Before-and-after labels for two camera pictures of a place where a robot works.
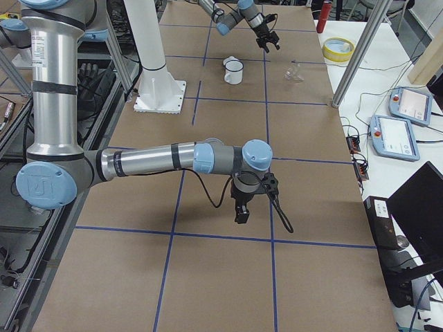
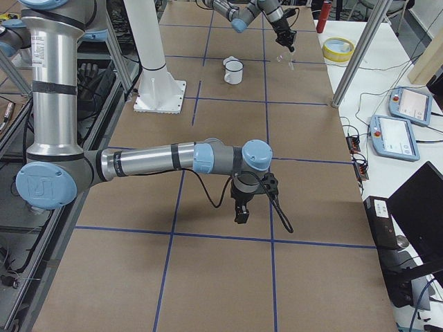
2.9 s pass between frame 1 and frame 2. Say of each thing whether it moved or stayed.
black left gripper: moved
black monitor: stayed
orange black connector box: stayed
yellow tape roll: stayed
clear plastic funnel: moved
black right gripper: stayed
